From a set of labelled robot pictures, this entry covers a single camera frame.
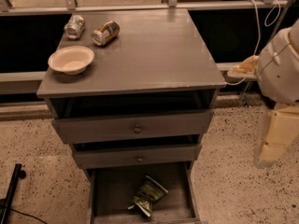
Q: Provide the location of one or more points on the grey open bottom drawer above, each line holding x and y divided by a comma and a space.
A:
112, 189

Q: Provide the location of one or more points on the white paper bowl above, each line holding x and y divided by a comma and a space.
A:
71, 60

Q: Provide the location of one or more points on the grey middle drawer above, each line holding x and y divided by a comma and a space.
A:
117, 157

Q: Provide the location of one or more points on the green jalapeno chip bag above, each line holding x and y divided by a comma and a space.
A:
148, 193

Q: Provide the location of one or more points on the silver soda can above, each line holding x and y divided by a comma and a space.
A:
75, 26

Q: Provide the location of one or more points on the metal railing frame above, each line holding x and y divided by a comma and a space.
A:
30, 30

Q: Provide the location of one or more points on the grey top drawer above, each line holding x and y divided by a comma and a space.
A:
114, 128

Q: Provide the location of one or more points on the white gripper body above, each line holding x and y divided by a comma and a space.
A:
277, 73

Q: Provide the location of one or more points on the grey wooden drawer cabinet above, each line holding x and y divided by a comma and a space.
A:
157, 64

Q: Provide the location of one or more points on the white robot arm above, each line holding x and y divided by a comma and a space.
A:
278, 80

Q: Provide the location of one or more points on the black stand base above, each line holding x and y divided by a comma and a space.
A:
5, 203

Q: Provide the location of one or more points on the gold soda can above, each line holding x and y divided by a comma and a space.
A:
106, 33

